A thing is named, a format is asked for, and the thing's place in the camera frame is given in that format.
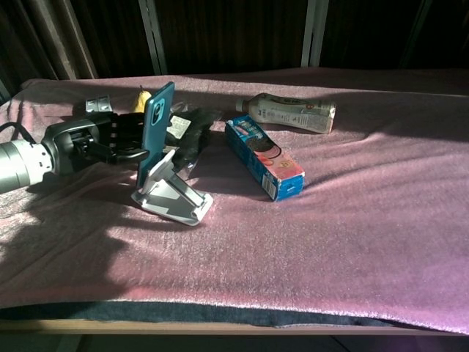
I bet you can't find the black item in clear bag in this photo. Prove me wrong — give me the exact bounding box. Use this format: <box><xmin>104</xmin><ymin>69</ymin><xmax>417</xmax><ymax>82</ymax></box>
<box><xmin>163</xmin><ymin>102</ymin><xmax>223</xmax><ymax>180</ymax></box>

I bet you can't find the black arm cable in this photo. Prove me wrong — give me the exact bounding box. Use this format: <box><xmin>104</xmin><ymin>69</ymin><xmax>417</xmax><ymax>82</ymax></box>
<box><xmin>0</xmin><ymin>122</ymin><xmax>37</xmax><ymax>144</ymax></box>

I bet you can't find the yellow pear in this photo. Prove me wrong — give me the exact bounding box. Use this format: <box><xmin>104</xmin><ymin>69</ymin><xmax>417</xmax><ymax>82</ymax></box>
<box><xmin>133</xmin><ymin>85</ymin><xmax>152</xmax><ymax>114</ymax></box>

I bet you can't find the white drink bottle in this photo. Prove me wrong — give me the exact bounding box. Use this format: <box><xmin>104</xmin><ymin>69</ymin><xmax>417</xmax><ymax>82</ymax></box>
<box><xmin>235</xmin><ymin>92</ymin><xmax>337</xmax><ymax>135</ymax></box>

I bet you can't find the white folding phone stand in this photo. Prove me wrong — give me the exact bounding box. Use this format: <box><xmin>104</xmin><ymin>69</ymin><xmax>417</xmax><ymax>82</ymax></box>
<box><xmin>131</xmin><ymin>149</ymin><xmax>214</xmax><ymax>226</ymax></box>

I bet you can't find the blue cookie box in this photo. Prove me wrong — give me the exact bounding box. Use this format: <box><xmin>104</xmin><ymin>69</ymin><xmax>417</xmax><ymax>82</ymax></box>
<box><xmin>224</xmin><ymin>114</ymin><xmax>306</xmax><ymax>202</ymax></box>

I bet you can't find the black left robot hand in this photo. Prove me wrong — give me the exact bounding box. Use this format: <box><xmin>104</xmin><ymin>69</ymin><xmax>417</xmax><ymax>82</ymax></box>
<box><xmin>40</xmin><ymin>111</ymin><xmax>150</xmax><ymax>175</ymax></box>

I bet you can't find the blue smartphone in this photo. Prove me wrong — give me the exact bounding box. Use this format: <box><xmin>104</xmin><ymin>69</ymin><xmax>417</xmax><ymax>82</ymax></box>
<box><xmin>137</xmin><ymin>81</ymin><xmax>176</xmax><ymax>190</ymax></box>

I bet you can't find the grey rectangular metal block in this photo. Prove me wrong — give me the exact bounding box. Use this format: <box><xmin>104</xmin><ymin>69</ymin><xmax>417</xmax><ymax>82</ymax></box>
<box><xmin>84</xmin><ymin>94</ymin><xmax>114</xmax><ymax>113</ymax></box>

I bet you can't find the dark grey under cloth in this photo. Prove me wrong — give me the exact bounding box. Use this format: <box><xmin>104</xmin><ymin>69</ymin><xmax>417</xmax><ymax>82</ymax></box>
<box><xmin>0</xmin><ymin>301</ymin><xmax>404</xmax><ymax>328</ymax></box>

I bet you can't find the pink fleece blanket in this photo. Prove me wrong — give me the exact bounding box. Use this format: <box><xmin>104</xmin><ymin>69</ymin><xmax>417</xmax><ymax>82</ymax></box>
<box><xmin>0</xmin><ymin>67</ymin><xmax>469</xmax><ymax>335</ymax></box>

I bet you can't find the white frame post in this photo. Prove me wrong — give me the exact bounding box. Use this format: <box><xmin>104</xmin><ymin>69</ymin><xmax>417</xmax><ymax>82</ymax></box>
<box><xmin>300</xmin><ymin>0</ymin><xmax>330</xmax><ymax>68</ymax></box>
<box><xmin>138</xmin><ymin>0</ymin><xmax>169</xmax><ymax>76</ymax></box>

